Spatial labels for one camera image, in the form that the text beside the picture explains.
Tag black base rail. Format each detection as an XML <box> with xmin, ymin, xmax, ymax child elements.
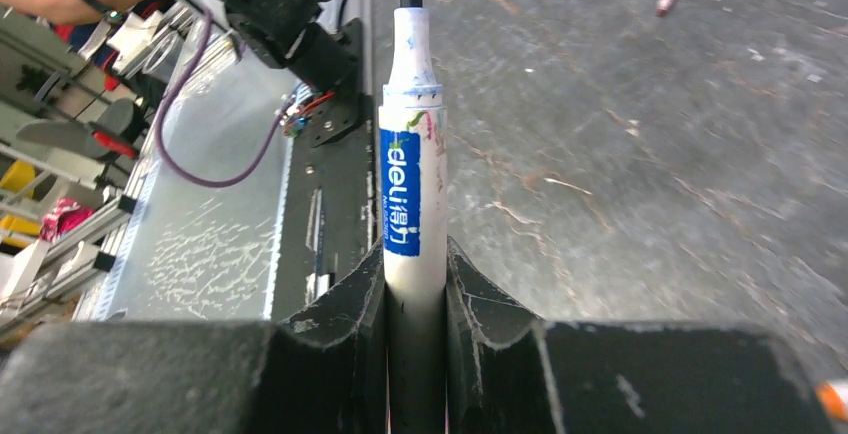
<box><xmin>268</xmin><ymin>19</ymin><xmax>376</xmax><ymax>321</ymax></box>

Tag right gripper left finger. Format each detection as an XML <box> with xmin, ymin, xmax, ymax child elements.
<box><xmin>1</xmin><ymin>245</ymin><xmax>387</xmax><ymax>433</ymax></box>

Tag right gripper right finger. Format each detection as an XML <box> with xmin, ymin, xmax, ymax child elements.
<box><xmin>446</xmin><ymin>241</ymin><xmax>833</xmax><ymax>433</ymax></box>

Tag aluminium frame rail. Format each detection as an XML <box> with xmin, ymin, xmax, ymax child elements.
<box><xmin>1</xmin><ymin>146</ymin><xmax>138</xmax><ymax>343</ymax></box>

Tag white pen blue ends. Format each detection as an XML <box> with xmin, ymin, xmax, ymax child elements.
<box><xmin>377</xmin><ymin>0</ymin><xmax>450</xmax><ymax>306</ymax></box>

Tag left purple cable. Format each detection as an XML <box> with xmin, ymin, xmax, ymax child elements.
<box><xmin>153</xmin><ymin>10</ymin><xmax>296</xmax><ymax>189</ymax></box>

